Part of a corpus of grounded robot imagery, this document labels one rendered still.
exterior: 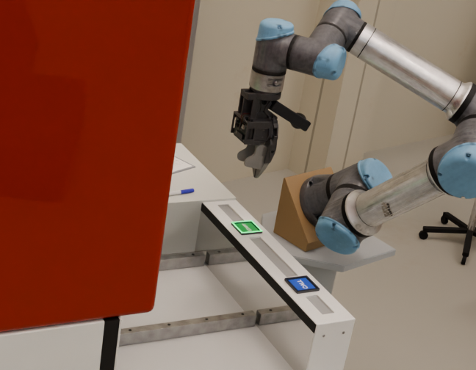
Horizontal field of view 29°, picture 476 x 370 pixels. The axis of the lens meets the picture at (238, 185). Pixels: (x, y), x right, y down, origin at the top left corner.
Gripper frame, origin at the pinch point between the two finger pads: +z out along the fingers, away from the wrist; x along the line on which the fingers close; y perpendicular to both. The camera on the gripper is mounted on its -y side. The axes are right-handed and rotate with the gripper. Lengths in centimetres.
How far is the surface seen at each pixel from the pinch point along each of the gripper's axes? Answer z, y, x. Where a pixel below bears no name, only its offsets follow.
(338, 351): 22.2, -1.4, 40.0
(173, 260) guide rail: 26.1, 14.6, -8.0
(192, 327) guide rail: 26.4, 21.5, 19.0
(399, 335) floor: 111, -121, -70
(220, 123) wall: 77, -104, -213
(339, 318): 14.7, -0.4, 39.1
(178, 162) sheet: 13.8, 2.6, -36.6
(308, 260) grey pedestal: 29.0, -22.8, -5.6
